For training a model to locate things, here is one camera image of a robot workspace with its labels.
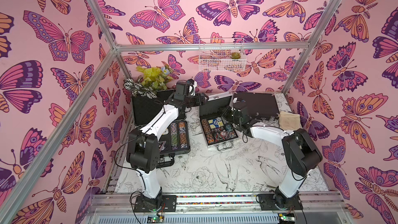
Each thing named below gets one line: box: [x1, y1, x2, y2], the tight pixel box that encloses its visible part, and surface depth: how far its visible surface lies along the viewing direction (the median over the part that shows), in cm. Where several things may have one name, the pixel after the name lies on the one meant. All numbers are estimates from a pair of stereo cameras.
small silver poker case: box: [199, 91, 239, 152], surface depth 96 cm
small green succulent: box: [230, 51, 241, 60], surface depth 95 cm
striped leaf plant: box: [123, 75, 158, 100], surface depth 96 cm
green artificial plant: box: [135, 64, 174, 91], surface depth 105 cm
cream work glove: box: [278, 110, 303, 132], surface depth 105 cm
